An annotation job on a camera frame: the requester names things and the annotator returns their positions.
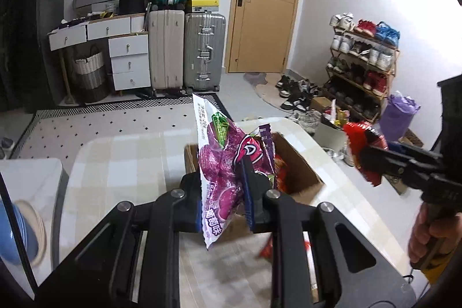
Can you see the silver suitcase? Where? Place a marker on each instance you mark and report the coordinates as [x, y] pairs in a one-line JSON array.
[[204, 51]]

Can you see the purple grape snack bag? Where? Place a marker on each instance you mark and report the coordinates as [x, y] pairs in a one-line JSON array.
[[220, 156]]

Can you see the patterned floor rug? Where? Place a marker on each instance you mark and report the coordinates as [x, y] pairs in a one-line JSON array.
[[108, 124]]

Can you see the brown cardboard box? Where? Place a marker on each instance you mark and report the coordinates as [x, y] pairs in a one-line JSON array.
[[303, 174]]

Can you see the red snack packet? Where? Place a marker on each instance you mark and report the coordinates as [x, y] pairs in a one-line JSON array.
[[357, 136]]

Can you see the small cardboard box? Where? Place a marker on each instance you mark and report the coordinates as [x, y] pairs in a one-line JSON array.
[[321, 104]]

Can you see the white desk with drawers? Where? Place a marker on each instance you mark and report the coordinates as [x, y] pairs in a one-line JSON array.
[[128, 48]]

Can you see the group of shoes on floor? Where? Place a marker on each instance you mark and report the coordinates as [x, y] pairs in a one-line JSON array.
[[296, 95]]

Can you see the person's right hand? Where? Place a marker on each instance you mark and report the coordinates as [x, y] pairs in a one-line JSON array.
[[422, 239]]

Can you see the checked tablecloth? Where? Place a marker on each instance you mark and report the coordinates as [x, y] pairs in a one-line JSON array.
[[126, 167]]

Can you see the blue plastic basin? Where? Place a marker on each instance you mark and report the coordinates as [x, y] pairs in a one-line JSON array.
[[14, 236]]

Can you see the white side table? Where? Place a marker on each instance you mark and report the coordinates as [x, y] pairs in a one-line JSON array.
[[32, 174]]

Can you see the yellow shoe box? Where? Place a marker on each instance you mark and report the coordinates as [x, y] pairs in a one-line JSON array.
[[202, 5]]

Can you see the black cabinet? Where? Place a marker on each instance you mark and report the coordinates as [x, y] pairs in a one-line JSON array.
[[32, 41]]

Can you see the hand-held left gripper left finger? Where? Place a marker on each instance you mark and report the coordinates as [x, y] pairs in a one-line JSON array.
[[187, 207]]

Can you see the pile of snack packets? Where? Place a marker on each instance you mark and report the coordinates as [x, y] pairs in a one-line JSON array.
[[279, 171]]

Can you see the brown doormat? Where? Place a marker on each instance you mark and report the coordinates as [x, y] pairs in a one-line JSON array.
[[413, 138]]

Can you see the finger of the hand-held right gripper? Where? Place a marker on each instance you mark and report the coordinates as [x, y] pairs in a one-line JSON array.
[[399, 146], [397, 169]]

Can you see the wooden shoe rack with shoes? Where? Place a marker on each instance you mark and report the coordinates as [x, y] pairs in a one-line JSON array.
[[361, 55]]

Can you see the woven laundry basket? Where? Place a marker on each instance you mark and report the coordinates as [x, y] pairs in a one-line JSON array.
[[90, 73]]

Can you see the purple trash bin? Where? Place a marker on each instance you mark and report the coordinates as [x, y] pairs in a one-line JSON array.
[[397, 116]]

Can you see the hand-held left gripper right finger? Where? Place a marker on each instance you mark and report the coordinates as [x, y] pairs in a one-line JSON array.
[[249, 192]]

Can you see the beige suitcase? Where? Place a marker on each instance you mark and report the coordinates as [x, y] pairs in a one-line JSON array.
[[166, 51]]

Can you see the round beige mat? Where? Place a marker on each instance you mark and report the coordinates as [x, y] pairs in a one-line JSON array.
[[270, 95]]

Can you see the black box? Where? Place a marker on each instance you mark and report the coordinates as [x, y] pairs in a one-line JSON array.
[[131, 5]]

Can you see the grey fluffy mat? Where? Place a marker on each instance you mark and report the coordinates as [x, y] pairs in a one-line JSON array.
[[254, 77]]

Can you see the beige bowl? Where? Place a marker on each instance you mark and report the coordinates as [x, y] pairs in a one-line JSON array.
[[38, 232]]

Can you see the wooden door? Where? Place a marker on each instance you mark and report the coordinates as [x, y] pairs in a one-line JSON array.
[[267, 5]]

